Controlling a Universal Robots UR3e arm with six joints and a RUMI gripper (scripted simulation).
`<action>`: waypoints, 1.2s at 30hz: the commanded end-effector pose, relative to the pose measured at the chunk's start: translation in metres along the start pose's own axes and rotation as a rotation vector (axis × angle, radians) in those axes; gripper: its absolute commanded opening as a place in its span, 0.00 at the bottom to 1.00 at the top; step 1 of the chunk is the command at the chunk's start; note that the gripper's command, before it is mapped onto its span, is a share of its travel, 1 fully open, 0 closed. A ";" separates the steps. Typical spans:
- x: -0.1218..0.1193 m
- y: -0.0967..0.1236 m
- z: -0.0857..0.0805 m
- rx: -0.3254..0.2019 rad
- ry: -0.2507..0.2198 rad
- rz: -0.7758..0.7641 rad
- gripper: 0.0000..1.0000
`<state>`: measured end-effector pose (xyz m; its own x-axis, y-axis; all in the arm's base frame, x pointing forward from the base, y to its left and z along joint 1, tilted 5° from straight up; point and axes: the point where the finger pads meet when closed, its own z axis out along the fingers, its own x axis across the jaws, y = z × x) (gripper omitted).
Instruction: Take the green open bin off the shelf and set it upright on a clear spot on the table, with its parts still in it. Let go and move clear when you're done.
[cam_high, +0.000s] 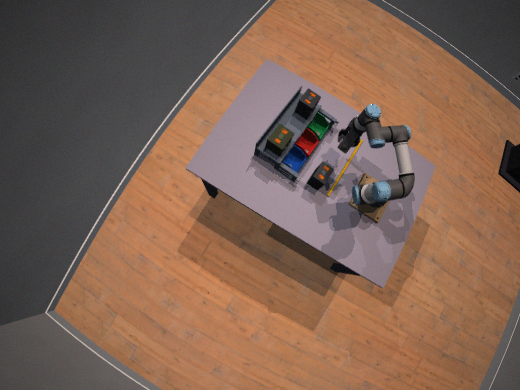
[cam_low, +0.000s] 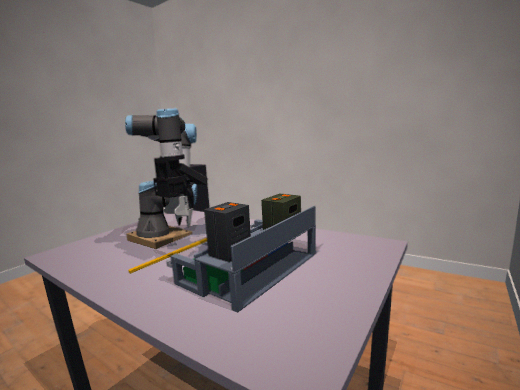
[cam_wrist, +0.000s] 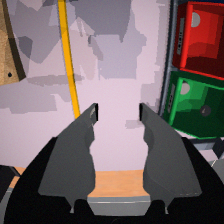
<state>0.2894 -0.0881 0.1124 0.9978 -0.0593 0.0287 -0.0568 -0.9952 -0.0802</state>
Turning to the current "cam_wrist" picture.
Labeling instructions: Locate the yellow bar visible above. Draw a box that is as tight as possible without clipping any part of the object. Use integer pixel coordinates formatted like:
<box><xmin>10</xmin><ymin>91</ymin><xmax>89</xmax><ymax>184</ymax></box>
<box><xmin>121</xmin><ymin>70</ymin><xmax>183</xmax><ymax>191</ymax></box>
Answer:
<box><xmin>58</xmin><ymin>0</ymin><xmax>80</xmax><ymax>119</ymax></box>

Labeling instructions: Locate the red open bin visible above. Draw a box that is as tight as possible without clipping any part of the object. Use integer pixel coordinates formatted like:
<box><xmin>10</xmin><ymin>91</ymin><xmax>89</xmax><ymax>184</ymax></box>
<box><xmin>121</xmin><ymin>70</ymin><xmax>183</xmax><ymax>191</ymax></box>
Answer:
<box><xmin>172</xmin><ymin>1</ymin><xmax>224</xmax><ymax>80</ymax></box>

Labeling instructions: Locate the green bin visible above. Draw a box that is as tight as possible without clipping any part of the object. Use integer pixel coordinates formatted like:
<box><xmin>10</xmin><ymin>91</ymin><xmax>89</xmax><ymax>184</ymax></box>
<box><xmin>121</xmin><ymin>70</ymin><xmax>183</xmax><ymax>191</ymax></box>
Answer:
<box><xmin>163</xmin><ymin>71</ymin><xmax>224</xmax><ymax>139</ymax></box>

